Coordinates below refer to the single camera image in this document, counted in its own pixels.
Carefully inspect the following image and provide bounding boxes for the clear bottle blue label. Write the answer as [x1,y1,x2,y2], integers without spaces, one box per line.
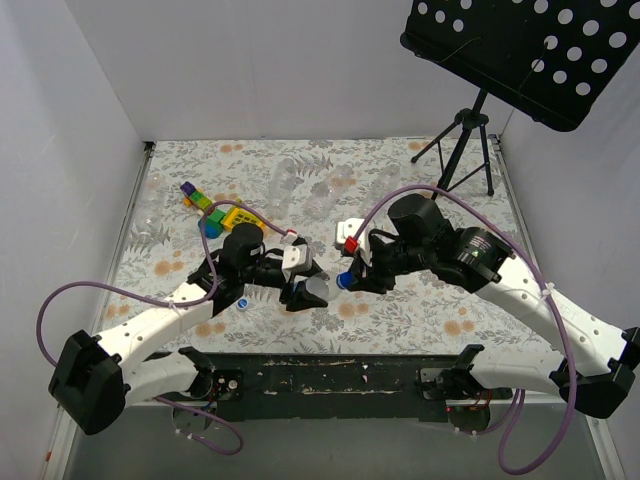
[296,276,339,302]

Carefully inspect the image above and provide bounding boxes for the green blue toy blocks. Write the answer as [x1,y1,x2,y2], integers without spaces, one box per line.
[198,209,225,239]

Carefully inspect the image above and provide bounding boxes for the blue white bottle cap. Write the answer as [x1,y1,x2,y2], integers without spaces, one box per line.
[236,298,249,311]

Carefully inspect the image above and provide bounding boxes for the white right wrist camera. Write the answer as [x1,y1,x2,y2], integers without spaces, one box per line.
[334,218,371,265]

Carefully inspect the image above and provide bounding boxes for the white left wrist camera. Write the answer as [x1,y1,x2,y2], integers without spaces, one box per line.
[281,244,313,278]

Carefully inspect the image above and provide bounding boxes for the black music stand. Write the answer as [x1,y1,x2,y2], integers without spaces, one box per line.
[400,0,639,191]

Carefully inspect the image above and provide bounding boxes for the yellow window toy block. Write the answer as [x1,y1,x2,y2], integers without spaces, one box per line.
[221,207,264,231]

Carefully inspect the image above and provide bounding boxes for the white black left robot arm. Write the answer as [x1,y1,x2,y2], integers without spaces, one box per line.
[48,223,328,435]

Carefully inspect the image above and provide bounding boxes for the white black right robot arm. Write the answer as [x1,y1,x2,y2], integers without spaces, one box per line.
[335,194,639,419]

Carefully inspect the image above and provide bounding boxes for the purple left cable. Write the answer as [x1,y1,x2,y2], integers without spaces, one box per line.
[35,199,301,456]

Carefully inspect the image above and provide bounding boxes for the toy block car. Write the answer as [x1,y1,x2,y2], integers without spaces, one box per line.
[180,182,212,211]

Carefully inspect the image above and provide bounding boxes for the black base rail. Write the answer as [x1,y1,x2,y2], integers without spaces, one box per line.
[169,347,496,424]

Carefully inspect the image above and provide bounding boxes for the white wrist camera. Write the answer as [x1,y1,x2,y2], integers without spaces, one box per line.
[281,244,313,278]
[334,218,371,265]

